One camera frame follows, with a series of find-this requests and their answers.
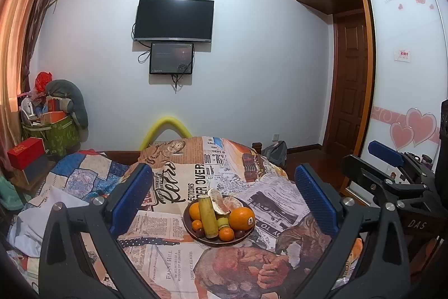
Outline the orange with black sticker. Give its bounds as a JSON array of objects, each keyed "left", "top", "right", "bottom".
[{"left": 228, "top": 206, "right": 255, "bottom": 230}]

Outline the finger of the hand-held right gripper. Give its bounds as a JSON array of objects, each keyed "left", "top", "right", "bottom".
[
  {"left": 368, "top": 141, "right": 436, "bottom": 182},
  {"left": 341, "top": 155, "right": 436, "bottom": 212}
]

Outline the dark purple plate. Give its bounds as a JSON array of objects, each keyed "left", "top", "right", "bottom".
[{"left": 183, "top": 196, "right": 257, "bottom": 244}]

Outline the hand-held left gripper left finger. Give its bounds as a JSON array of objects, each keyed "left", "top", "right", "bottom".
[{"left": 38, "top": 162, "right": 158, "bottom": 299}]

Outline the white fan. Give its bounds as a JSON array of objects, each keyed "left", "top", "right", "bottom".
[{"left": 21, "top": 98, "right": 41, "bottom": 127}]

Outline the black wall television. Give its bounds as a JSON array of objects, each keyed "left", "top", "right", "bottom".
[{"left": 133, "top": 0, "right": 215, "bottom": 42}]

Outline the brown wooden door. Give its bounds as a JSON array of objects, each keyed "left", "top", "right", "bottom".
[{"left": 324, "top": 10, "right": 368, "bottom": 154}]

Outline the yellow foam tube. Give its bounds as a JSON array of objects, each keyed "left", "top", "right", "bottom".
[{"left": 139, "top": 116, "right": 193, "bottom": 150}]

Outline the red box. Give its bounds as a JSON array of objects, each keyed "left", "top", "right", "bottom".
[{"left": 7, "top": 138, "right": 46, "bottom": 171}]

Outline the peeled pomelo wedge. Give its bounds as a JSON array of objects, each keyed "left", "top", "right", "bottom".
[
  {"left": 222, "top": 196, "right": 244, "bottom": 214},
  {"left": 207, "top": 189, "right": 230, "bottom": 215}
]

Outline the wooden bed footboard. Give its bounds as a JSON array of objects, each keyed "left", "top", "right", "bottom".
[{"left": 89, "top": 149, "right": 144, "bottom": 163}]

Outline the orange box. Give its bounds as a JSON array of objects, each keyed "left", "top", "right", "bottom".
[{"left": 40, "top": 110, "right": 67, "bottom": 126}]

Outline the brown curtain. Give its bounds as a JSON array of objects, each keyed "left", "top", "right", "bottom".
[{"left": 0, "top": 0, "right": 65, "bottom": 152}]

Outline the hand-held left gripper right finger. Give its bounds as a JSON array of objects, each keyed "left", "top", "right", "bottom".
[{"left": 293, "top": 163, "right": 411, "bottom": 299}]

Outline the red plastic bag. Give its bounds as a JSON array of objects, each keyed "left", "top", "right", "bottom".
[{"left": 34, "top": 72, "right": 53, "bottom": 93}]

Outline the grey pillow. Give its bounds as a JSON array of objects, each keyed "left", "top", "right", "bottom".
[{"left": 45, "top": 79, "right": 89, "bottom": 129}]

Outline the green fabric bag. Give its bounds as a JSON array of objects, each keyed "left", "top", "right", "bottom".
[{"left": 22, "top": 115, "right": 82, "bottom": 157}]

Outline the white paper label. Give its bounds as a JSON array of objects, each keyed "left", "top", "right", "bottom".
[{"left": 394, "top": 47, "right": 413, "bottom": 63}]

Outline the blue patchwork blanket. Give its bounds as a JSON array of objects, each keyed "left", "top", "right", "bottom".
[{"left": 35, "top": 149, "right": 141, "bottom": 205}]

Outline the small black monitor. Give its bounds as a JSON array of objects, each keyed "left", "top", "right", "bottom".
[{"left": 149, "top": 43, "right": 194, "bottom": 75}]

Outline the grey bag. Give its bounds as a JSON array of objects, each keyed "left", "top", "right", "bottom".
[{"left": 261, "top": 141, "right": 288, "bottom": 168}]

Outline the newspaper print tablecloth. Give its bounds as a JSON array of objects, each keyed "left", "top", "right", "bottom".
[{"left": 79, "top": 135, "right": 365, "bottom": 299}]

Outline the teal cloth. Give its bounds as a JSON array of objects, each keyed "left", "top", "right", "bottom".
[{"left": 0, "top": 176, "right": 23, "bottom": 212}]

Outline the white cloth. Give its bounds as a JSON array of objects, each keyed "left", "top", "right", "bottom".
[{"left": 6, "top": 187, "right": 92, "bottom": 258}]

